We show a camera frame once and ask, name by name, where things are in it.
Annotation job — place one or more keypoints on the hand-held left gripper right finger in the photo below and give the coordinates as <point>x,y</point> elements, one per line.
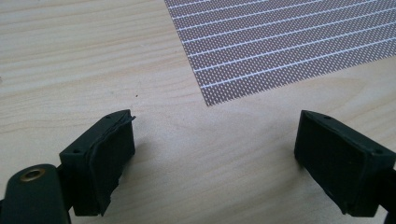
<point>339,161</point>

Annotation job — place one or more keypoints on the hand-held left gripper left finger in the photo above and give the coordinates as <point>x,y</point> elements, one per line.
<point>102,161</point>

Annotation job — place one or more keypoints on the brown woven striped placemat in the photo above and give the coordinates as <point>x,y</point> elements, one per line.
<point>280,46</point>

